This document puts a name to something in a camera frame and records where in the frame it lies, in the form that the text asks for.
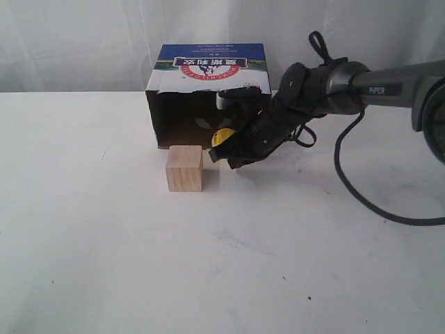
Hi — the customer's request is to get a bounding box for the yellow ball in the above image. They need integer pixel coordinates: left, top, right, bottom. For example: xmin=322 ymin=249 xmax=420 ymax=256
xmin=211 ymin=127 xmax=236 ymax=148

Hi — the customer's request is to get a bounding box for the light wooden cube block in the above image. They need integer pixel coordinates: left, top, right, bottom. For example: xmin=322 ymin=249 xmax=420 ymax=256
xmin=165 ymin=145 xmax=203 ymax=192

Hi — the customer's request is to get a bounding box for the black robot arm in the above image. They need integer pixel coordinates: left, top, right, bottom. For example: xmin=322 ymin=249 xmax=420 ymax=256
xmin=209 ymin=58 xmax=444 ymax=169

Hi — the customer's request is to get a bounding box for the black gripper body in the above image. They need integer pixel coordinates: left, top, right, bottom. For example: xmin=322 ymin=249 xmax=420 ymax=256
xmin=237 ymin=100 xmax=302 ymax=162

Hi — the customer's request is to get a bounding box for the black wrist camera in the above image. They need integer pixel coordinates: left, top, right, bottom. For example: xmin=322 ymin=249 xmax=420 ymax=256
xmin=216 ymin=86 xmax=262 ymax=121

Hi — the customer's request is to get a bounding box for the black cable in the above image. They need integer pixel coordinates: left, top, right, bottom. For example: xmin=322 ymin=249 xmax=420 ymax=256
xmin=288 ymin=104 xmax=445 ymax=226

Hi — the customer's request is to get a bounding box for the blue white cardboard box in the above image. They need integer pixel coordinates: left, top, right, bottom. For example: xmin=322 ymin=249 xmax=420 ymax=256
xmin=145 ymin=43 xmax=270 ymax=149

